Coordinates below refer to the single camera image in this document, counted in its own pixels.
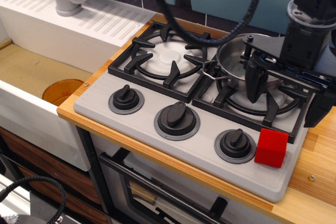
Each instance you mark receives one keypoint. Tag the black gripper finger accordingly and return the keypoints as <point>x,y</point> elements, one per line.
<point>256,80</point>
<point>319,107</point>

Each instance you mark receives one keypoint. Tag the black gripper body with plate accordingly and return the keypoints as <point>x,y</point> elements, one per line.
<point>269,58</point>

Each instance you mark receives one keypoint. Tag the stainless steel pan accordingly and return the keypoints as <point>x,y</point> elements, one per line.
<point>230,58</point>

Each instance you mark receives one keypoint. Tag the red cube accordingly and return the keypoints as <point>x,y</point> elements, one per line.
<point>271,148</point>

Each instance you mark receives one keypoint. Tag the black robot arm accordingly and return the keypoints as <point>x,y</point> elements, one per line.
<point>302,56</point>

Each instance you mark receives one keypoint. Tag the right black stove knob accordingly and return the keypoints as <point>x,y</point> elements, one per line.
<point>235,146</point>

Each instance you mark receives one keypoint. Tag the black stove knob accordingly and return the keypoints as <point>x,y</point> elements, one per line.
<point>177,122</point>
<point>126,101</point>
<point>235,146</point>

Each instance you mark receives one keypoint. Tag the middle black stove knob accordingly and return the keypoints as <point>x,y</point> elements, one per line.
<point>177,122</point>

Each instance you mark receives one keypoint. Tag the grey toy stove top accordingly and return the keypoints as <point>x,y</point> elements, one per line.
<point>266,181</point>

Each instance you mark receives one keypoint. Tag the left black stove knob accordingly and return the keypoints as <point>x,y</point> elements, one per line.
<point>126,101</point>

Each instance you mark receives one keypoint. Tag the right black burner grate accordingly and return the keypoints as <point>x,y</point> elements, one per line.
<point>282,109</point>

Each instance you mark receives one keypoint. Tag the black burner grate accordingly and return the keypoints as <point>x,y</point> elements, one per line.
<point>161,64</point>
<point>282,109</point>

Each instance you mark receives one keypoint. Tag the left black burner grate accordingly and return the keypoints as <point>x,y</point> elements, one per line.
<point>161,64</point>

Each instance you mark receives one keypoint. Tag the orange plastic plate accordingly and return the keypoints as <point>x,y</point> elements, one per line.
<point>60,91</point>

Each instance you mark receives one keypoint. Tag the white toy sink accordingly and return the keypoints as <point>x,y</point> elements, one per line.
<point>39,48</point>

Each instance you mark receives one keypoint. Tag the wooden drawer fronts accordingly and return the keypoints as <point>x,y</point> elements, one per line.
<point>26,159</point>

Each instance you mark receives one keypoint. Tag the oven door with black handle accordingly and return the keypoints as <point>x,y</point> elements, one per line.
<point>152,195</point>

